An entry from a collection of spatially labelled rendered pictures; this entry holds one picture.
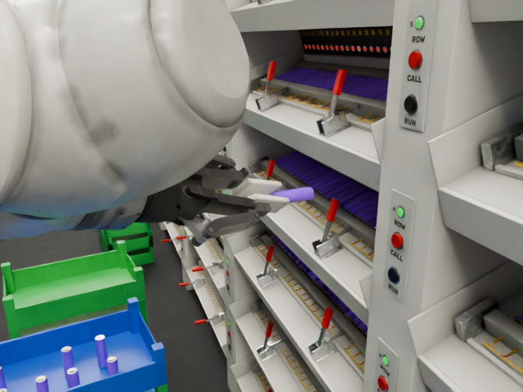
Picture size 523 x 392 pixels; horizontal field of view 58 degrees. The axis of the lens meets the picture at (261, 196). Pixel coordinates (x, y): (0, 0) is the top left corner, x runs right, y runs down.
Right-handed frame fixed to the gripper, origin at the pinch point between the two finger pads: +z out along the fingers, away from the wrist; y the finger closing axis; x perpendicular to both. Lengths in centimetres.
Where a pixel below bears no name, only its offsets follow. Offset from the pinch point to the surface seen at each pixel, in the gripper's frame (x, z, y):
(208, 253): -75, 69, -28
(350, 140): 10.5, 9.6, -3.0
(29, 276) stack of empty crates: -81, 10, -27
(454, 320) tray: 11.9, 6.6, 22.9
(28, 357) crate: -65, -2, -3
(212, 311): -86, 72, -11
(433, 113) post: 23.2, -2.1, 5.4
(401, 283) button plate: 9.5, 4.3, 17.2
